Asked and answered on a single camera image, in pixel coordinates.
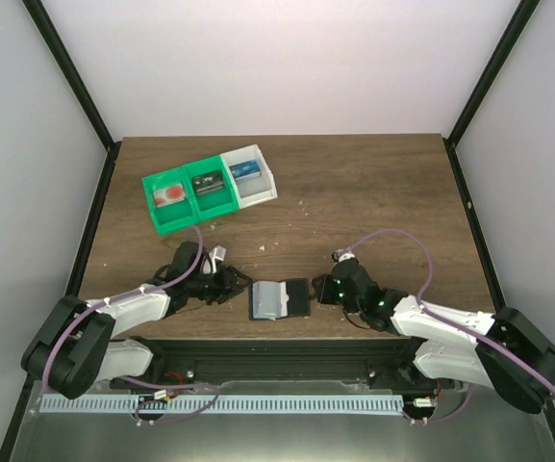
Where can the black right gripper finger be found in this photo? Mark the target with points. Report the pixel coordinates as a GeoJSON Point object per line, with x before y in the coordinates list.
{"type": "Point", "coordinates": [313, 295]}
{"type": "Point", "coordinates": [318, 282]}

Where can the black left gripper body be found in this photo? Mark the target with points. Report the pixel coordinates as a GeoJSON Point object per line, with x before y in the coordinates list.
{"type": "Point", "coordinates": [228, 282]}

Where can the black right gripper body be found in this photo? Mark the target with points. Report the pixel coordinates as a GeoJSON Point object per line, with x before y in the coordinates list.
{"type": "Point", "coordinates": [326, 289]}

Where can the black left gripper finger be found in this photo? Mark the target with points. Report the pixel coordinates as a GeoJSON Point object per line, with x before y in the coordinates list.
{"type": "Point", "coordinates": [228, 291]}
{"type": "Point", "coordinates": [232, 275]}

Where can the black leather card holder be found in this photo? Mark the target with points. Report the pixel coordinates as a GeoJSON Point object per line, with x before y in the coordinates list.
{"type": "Point", "coordinates": [275, 300]}

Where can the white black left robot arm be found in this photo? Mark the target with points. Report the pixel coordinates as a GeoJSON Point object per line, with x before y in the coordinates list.
{"type": "Point", "coordinates": [81, 342]}

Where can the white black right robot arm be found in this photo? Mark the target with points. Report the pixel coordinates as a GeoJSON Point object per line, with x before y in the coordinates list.
{"type": "Point", "coordinates": [504, 351]}

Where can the black card stack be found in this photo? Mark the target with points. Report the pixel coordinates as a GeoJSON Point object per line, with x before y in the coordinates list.
{"type": "Point", "coordinates": [208, 182]}

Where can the red white card stack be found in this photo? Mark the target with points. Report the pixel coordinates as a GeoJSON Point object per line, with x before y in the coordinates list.
{"type": "Point", "coordinates": [169, 195]}

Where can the blue card stack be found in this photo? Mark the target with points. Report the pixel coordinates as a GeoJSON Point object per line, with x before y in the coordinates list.
{"type": "Point", "coordinates": [245, 170]}

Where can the green double storage bin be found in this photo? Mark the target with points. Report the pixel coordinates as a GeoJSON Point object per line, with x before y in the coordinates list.
{"type": "Point", "coordinates": [196, 208]}

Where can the white storage bin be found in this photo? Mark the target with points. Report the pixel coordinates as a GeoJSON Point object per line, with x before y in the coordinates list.
{"type": "Point", "coordinates": [254, 191]}

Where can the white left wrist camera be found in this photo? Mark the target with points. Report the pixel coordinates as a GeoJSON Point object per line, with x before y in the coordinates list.
{"type": "Point", "coordinates": [213, 259]}

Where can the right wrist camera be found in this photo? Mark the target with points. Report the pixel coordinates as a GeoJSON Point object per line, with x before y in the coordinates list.
{"type": "Point", "coordinates": [342, 254]}

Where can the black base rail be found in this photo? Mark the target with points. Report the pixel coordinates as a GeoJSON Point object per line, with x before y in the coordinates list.
{"type": "Point", "coordinates": [379, 363]}

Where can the light blue slotted cable duct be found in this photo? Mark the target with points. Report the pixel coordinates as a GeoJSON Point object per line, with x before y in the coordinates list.
{"type": "Point", "coordinates": [227, 404]}

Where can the black frame post left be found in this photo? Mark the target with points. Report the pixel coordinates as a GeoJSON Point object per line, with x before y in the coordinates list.
{"type": "Point", "coordinates": [52, 39]}

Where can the black frame post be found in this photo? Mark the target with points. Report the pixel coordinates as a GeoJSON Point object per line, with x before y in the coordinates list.
{"type": "Point", "coordinates": [500, 54]}
{"type": "Point", "coordinates": [52, 39]}

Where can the black frame post right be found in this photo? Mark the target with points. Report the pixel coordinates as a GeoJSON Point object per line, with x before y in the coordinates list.
{"type": "Point", "coordinates": [500, 54]}

